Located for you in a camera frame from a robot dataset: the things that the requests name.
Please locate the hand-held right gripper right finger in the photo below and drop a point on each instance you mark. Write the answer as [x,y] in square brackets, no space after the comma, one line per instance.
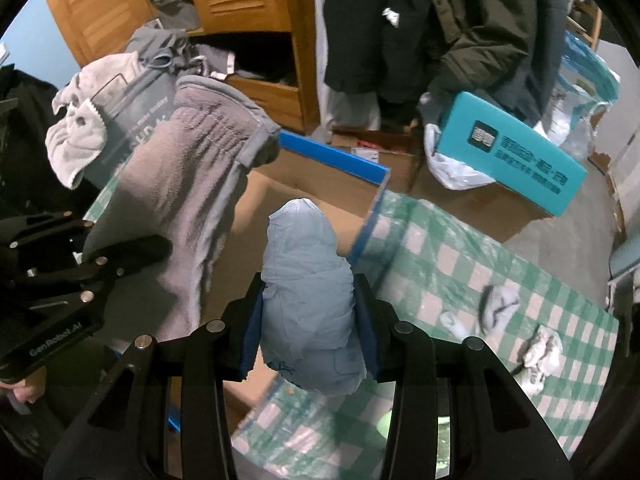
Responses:
[367,335]

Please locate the black hanging jacket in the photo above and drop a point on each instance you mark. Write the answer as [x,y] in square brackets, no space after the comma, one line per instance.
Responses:
[360,20]

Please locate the large closed cardboard box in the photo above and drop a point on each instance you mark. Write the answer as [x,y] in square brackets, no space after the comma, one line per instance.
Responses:
[480,210]

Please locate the blue-edged cardboard box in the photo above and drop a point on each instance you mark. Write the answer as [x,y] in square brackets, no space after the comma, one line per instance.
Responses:
[310,185]

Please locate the person's dark clothing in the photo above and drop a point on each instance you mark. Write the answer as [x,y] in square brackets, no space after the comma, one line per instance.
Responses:
[25,160]

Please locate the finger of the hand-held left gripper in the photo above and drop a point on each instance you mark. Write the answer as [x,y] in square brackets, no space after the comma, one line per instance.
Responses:
[50,227]
[135,255]

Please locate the white grey sock bundle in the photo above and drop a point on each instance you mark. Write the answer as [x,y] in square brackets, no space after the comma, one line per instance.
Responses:
[542,355]

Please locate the teal box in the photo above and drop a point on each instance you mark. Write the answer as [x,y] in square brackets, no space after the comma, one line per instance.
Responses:
[510,155]

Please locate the grey fleece pants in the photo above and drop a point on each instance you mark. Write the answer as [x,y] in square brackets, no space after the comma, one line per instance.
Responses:
[190,160]

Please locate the small white cloth piece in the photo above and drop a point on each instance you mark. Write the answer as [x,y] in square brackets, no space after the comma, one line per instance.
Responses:
[452,324]

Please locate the white hanging garment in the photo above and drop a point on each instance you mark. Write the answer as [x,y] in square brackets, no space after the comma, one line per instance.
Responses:
[350,107]

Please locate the person's left hand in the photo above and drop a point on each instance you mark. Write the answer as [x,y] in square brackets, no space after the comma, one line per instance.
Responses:
[22,391]

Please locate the grey printed storage bag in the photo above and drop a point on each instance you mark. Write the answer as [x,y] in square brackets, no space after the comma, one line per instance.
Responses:
[135,125]

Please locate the green checkered tablecloth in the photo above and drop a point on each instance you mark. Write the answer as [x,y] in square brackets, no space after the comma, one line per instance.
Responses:
[450,260]

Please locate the grey hooded sweatshirt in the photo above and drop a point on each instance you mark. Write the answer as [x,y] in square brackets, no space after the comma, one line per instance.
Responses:
[160,45]

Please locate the white fleece garment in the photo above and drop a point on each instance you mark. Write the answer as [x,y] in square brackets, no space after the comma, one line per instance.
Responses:
[75,130]

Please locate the small open cardboard box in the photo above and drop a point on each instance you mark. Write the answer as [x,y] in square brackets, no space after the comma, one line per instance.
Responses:
[370,147]

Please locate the clear plastic storage bag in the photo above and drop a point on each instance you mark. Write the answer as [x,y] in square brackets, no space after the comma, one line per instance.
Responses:
[585,85]

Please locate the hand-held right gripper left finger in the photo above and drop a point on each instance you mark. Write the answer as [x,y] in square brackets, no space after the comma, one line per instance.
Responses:
[252,335]

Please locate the light blue cloth bundle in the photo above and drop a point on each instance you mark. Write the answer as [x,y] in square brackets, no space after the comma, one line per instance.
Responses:
[305,300]

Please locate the white plastic bag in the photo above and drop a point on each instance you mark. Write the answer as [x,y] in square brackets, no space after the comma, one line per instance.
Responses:
[457,170]

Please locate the dark olive hanging jacket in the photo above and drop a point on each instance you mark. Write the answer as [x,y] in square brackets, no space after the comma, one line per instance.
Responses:
[490,25]

